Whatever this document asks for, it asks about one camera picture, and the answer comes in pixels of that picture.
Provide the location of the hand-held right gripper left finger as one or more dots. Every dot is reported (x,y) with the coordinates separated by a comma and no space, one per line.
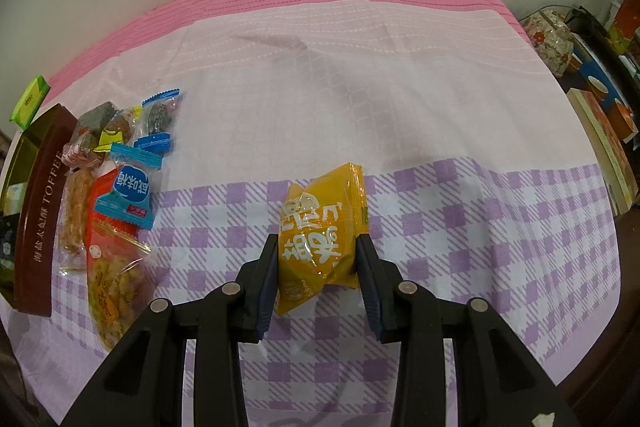
(265,287)

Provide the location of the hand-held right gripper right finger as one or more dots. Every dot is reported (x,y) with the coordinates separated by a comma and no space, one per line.
(369,297)

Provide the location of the yellow snack packet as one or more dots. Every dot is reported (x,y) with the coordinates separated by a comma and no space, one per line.
(315,227)

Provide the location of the clear peanut snack packet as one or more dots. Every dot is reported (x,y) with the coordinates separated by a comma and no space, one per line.
(115,277)

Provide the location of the blue white-label snack packet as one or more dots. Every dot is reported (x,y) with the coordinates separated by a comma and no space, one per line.
(130,187)

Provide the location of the blue-ended dark ball packet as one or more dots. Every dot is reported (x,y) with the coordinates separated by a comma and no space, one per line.
(159,117)

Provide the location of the clear fried dough stick packet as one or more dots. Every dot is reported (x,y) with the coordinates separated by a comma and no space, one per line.
(75,217)

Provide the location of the yellow-wrapped brown cake packet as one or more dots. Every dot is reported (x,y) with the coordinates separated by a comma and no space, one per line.
(120,124)

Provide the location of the pink-printed brown cake packet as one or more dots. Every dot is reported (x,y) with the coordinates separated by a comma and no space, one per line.
(80,155)

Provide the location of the brown gold-lined tin box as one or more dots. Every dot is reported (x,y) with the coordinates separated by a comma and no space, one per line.
(37,217)

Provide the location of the grey-green cake block packet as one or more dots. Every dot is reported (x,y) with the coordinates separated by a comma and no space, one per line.
(95,119)

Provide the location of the pink purple checked tablecloth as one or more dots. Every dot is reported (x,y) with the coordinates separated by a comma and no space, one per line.
(400,107)

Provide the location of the green tissue pack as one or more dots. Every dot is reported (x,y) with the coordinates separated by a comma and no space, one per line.
(30,103)

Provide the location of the orange paper cup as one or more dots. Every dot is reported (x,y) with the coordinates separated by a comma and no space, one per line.
(602,91)
(625,119)

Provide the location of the floral fabric bag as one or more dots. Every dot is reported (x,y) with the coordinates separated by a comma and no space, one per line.
(547,39)

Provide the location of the orange box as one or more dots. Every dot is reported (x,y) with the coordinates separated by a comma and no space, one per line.
(627,14)

